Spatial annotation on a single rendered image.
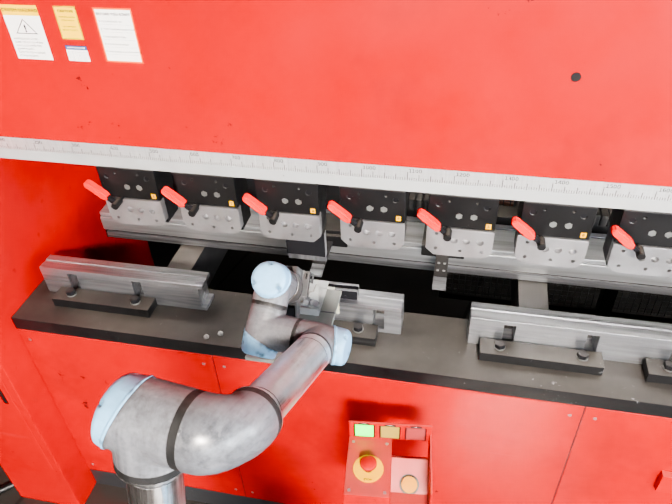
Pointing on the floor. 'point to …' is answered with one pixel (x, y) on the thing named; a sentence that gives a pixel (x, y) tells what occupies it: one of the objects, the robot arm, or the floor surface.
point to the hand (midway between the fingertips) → (303, 305)
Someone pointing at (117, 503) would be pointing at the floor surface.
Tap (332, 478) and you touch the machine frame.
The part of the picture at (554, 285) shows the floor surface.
